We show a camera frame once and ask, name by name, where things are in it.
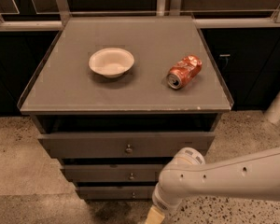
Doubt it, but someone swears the grey bottom drawer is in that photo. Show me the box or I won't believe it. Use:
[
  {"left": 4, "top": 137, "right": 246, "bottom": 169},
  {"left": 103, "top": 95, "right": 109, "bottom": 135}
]
[{"left": 76, "top": 186, "right": 155, "bottom": 200}]

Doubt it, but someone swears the grey drawer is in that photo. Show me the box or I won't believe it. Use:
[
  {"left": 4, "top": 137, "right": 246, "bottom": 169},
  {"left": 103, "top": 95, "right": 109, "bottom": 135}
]
[
  {"left": 38, "top": 132, "right": 215, "bottom": 159},
  {"left": 61, "top": 164, "right": 162, "bottom": 182},
  {"left": 76, "top": 186, "right": 155, "bottom": 200}
]

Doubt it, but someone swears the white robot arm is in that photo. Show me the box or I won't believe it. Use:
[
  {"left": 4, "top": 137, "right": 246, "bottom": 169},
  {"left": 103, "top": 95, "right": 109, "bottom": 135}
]
[{"left": 145, "top": 147, "right": 280, "bottom": 224}]

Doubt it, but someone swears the grey middle drawer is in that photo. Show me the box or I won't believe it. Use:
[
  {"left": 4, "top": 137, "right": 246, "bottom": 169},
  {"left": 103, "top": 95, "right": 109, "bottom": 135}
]
[{"left": 61, "top": 164, "right": 162, "bottom": 182}]

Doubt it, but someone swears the grey top drawer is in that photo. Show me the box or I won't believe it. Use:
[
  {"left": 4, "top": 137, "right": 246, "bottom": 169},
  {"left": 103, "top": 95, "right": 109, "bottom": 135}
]
[{"left": 38, "top": 132, "right": 215, "bottom": 159}]

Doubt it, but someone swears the grey drawer cabinet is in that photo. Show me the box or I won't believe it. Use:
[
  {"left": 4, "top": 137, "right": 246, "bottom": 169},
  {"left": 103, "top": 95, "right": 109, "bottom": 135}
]
[{"left": 19, "top": 17, "right": 233, "bottom": 189}]

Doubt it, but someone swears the crushed orange soda can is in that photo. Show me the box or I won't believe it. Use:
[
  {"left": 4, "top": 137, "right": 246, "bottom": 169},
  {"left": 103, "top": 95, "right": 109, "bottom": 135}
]
[{"left": 166, "top": 55, "right": 203, "bottom": 90}]

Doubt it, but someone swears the white paper bowl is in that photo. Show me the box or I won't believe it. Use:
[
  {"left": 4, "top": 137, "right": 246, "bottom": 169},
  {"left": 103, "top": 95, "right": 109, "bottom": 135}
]
[{"left": 89, "top": 48, "right": 134, "bottom": 78}]

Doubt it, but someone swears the metal railing frame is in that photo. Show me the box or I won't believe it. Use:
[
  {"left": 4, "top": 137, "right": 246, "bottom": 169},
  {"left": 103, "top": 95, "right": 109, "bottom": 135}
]
[{"left": 0, "top": 0, "right": 280, "bottom": 31}]

